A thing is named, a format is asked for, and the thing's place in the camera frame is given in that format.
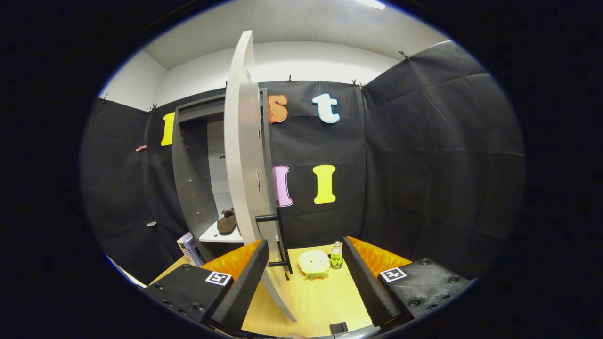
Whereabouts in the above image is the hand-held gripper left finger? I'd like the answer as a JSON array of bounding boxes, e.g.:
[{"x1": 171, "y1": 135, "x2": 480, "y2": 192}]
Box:
[{"x1": 141, "y1": 239, "x2": 271, "y2": 334}]

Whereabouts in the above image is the beige shoe cabinet door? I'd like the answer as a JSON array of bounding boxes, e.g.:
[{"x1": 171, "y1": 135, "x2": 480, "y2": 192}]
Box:
[{"x1": 223, "y1": 30, "x2": 298, "y2": 323}]

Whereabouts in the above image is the yellow plush toy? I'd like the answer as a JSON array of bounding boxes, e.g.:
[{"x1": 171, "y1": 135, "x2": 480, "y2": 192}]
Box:
[{"x1": 298, "y1": 250, "x2": 331, "y2": 280}]

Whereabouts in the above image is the grey shoe cabinet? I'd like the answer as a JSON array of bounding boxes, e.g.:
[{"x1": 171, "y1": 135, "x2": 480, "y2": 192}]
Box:
[{"x1": 172, "y1": 89, "x2": 278, "y2": 262}]

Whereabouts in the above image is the white yellow book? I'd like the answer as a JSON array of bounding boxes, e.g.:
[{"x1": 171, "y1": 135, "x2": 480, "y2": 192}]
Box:
[{"x1": 177, "y1": 232, "x2": 196, "y2": 266}]

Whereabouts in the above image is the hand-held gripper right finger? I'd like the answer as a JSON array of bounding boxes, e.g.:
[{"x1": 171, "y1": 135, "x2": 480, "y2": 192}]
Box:
[{"x1": 342, "y1": 236, "x2": 475, "y2": 329}]

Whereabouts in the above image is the brown fuzzy shoe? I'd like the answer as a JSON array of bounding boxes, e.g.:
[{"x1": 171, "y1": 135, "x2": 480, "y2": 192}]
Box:
[{"x1": 217, "y1": 209, "x2": 237, "y2": 234}]

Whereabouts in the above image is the black backdrop cloth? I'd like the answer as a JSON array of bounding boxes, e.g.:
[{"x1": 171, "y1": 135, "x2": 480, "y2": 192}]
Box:
[{"x1": 80, "y1": 40, "x2": 526, "y2": 288}]

